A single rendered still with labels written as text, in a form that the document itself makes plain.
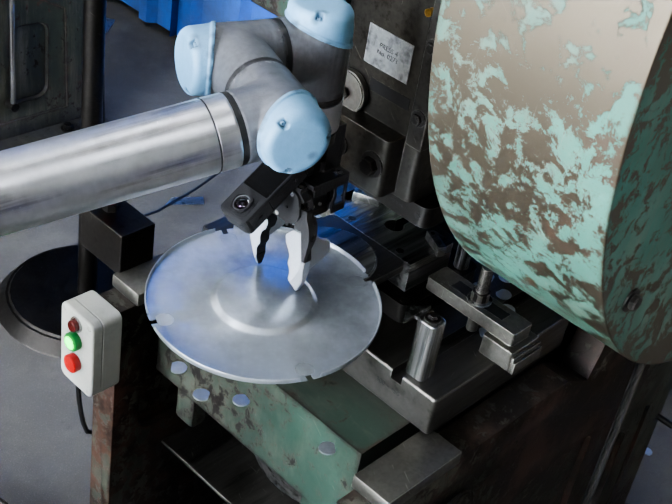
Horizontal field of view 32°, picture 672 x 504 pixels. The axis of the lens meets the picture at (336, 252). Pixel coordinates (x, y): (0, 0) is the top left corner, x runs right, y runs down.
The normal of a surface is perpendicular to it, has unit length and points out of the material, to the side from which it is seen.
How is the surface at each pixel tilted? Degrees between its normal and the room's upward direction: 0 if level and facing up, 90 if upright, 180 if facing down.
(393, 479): 0
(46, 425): 0
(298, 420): 90
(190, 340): 3
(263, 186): 32
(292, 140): 90
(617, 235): 90
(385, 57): 90
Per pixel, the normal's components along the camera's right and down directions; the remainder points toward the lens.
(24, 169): 0.18, -0.40
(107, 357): 0.70, 0.50
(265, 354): 0.12, -0.78
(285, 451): -0.69, 0.33
